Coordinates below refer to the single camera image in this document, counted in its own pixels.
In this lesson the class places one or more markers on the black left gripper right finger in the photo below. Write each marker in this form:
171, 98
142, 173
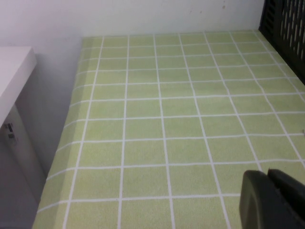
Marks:
288, 186

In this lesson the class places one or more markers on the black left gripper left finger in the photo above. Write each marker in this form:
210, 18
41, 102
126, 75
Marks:
255, 205

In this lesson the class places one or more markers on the black plastic book holder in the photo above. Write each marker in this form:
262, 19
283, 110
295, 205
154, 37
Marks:
277, 14

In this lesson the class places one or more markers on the green checked tablecloth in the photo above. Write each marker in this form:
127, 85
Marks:
155, 119

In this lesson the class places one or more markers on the white cabinet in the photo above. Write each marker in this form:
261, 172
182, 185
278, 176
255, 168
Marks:
14, 71

